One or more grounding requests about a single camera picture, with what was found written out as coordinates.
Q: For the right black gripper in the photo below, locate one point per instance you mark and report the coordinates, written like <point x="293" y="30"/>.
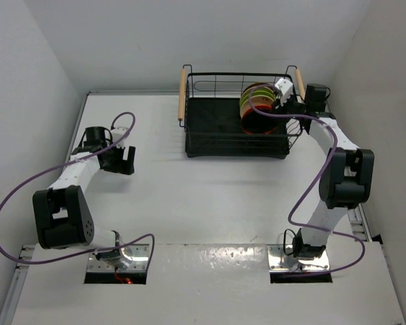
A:
<point x="279" y="109"/>

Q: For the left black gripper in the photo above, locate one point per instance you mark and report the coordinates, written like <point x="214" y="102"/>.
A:
<point x="122" y="166"/>

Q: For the orange plate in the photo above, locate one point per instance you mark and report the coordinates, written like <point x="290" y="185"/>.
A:
<point x="245" y="123"/>

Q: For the brown yellow patterned plate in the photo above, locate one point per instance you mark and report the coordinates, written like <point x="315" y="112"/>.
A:
<point x="260" y="85"/>

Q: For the cream plate with black patch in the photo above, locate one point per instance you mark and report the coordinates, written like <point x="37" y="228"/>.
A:
<point x="245" y="108"/>

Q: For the beige floral plate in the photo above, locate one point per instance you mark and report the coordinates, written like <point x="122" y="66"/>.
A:
<point x="262" y="91"/>

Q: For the lime green plate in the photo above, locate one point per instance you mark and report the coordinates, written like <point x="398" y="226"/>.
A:
<point x="244" y="99"/>

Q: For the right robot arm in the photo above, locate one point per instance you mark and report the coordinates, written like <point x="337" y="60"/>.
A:
<point x="343" y="182"/>

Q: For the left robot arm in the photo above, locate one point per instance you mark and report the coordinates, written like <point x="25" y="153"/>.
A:
<point x="62" y="215"/>

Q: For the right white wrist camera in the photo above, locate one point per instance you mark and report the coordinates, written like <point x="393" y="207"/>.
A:
<point x="283" y="89"/>

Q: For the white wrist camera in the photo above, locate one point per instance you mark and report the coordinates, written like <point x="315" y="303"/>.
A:
<point x="118" y="136"/>
<point x="283" y="89"/>

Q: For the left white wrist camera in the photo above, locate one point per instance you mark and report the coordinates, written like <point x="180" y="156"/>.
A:
<point x="118" y="136"/>

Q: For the black wire dish rack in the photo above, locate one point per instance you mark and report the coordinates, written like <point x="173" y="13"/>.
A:
<point x="209" y="113"/>

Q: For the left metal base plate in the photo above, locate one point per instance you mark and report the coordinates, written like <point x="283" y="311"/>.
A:
<point x="135" y="259"/>

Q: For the metal base plate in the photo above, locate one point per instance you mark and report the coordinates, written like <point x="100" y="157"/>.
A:
<point x="135" y="259"/>
<point x="282" y="261"/>

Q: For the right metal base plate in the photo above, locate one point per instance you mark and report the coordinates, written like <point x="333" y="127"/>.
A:
<point x="282" y="261"/>

